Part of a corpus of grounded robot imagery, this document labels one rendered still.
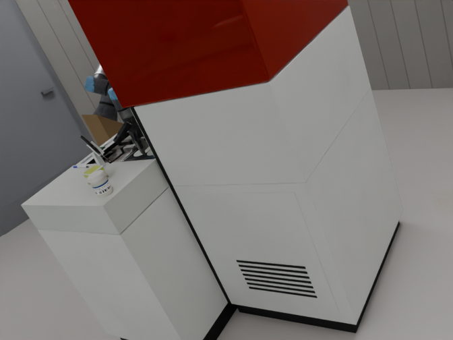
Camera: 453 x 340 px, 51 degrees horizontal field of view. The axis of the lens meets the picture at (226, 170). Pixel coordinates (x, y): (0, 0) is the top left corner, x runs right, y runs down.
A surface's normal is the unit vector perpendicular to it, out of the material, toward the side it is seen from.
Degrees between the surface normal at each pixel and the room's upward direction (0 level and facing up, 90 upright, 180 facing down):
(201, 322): 90
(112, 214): 90
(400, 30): 90
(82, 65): 90
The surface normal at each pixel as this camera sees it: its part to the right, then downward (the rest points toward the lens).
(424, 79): -0.69, 0.54
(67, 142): 0.62, 0.11
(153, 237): 0.79, -0.04
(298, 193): -0.50, 0.55
